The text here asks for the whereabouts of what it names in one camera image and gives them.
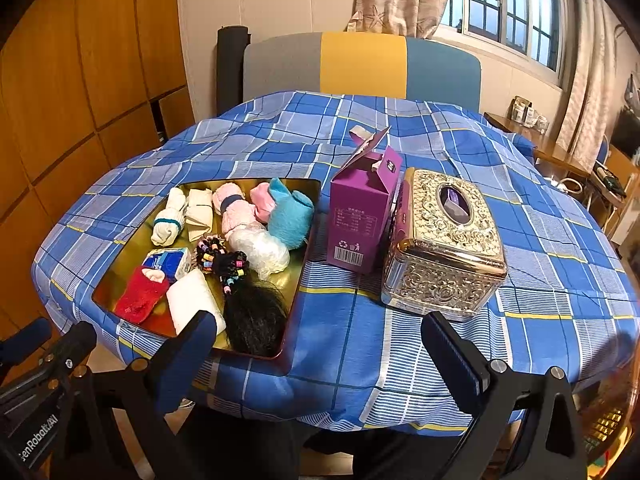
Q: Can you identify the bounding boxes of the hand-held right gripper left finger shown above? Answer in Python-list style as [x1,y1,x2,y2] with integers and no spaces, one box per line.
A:
[50,310,218,480]

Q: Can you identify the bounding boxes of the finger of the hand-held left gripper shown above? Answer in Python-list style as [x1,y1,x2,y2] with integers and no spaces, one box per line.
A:
[0,319,52,361]
[42,321,97,378]

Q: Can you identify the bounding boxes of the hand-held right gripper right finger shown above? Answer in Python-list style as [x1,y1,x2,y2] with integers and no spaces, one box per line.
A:
[421,311,588,480]

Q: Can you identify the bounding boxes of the white sponge block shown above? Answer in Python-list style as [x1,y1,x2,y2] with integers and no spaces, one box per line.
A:
[166,270,227,336]

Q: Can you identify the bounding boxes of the black beaded hairpiece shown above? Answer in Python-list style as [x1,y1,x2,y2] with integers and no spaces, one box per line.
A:
[195,234,292,358]

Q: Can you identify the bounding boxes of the red fluffy sock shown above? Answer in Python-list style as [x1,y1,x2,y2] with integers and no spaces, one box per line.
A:
[115,266,172,323]

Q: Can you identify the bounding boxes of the blue tissue pack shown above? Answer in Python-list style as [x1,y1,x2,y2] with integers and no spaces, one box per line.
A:
[140,247,193,281]

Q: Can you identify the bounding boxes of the clear plastic bag bundle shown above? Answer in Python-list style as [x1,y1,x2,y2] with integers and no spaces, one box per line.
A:
[230,222,291,281]

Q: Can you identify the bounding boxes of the gold metal tray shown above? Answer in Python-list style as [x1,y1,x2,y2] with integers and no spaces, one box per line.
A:
[91,177,323,361]

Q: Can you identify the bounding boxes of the white socks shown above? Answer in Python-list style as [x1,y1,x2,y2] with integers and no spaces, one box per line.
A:
[152,187,188,246]

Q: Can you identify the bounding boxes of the beige socks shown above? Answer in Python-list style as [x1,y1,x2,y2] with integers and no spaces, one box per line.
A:
[184,189,217,246]

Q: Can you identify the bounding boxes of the pink socks with navy band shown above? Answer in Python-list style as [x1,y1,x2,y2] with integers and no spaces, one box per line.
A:
[212,182,256,241]

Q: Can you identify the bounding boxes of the small pink fluffy sock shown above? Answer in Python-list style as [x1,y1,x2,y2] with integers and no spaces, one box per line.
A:
[250,182,273,223]

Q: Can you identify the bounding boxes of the teal fluffy sock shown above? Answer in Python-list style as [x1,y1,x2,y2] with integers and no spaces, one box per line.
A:
[267,178,316,249]

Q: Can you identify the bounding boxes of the blue plaid bedsheet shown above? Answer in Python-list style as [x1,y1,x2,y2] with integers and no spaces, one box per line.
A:
[30,90,640,433]

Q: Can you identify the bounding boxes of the purple carton box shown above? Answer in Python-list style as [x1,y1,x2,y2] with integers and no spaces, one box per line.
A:
[330,126,403,275]

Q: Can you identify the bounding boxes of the wooden desk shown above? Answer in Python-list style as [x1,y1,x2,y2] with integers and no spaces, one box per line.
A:
[484,112,591,176]

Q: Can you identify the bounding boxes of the boxes on desk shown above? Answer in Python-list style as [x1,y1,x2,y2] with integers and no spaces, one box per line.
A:
[510,96,550,133]

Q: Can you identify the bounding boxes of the wooden chair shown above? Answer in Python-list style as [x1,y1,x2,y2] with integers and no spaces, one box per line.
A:
[597,145,640,231]

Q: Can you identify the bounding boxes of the wooden wardrobe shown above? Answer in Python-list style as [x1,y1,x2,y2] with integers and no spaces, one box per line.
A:
[0,0,196,341]

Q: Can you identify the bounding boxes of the black rolled mat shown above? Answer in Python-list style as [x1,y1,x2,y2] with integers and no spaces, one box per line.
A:
[216,25,251,116]

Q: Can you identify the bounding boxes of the black monitor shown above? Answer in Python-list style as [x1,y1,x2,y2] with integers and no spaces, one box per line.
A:
[612,107,640,156]

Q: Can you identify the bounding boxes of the grey yellow blue headboard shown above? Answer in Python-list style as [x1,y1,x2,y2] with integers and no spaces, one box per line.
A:
[242,31,482,113]

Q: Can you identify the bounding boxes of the barred window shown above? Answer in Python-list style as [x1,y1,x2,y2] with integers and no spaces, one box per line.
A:
[440,0,568,73]

